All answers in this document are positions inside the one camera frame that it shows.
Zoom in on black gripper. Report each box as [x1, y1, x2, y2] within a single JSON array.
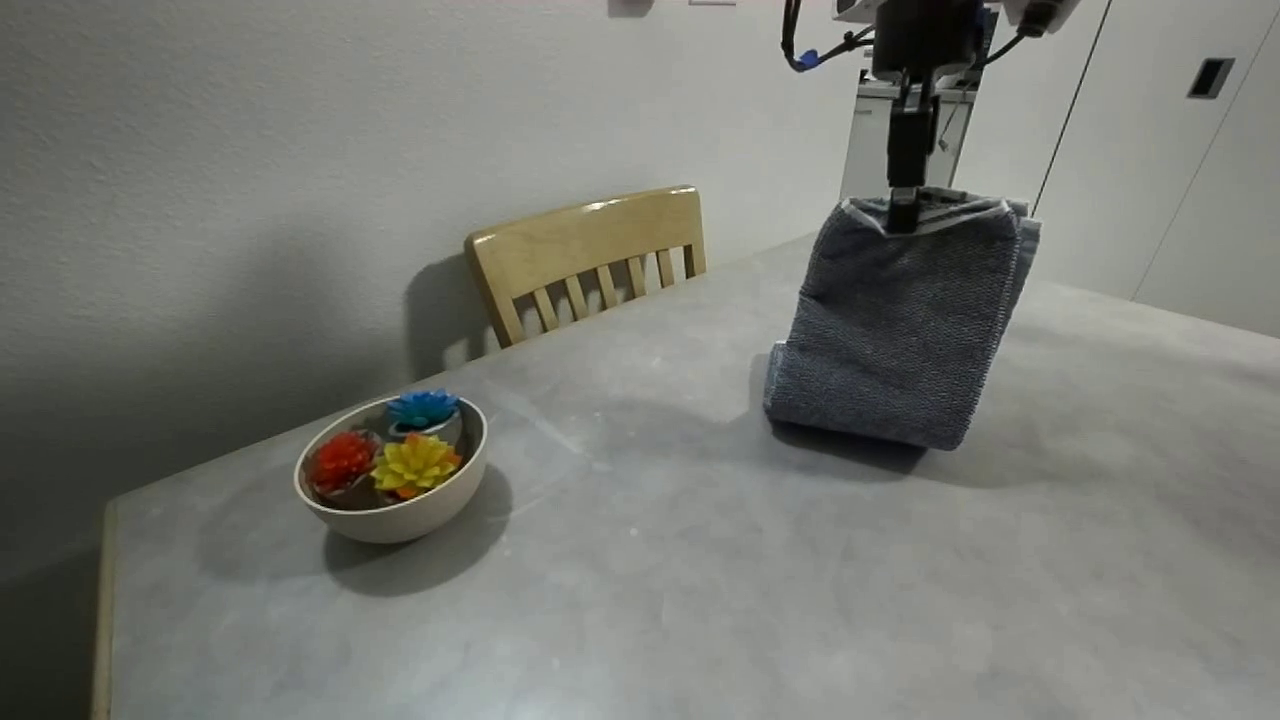
[[872, 0, 986, 232]]

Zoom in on blue white striped towel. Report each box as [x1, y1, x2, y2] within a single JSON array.
[[765, 193, 1038, 453]]

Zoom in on beige wooden chair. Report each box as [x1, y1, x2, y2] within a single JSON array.
[[469, 184, 708, 350]]

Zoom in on blue flower decoration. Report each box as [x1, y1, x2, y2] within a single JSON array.
[[389, 389, 461, 434]]

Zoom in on beige bowl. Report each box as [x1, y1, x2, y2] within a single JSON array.
[[291, 393, 492, 546]]

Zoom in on red flower decoration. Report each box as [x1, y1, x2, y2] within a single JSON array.
[[309, 434, 375, 491]]

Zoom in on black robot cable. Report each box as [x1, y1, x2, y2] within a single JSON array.
[[778, 0, 882, 76]]

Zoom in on black wall switch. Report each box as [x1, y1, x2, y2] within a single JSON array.
[[1189, 57, 1232, 100]]

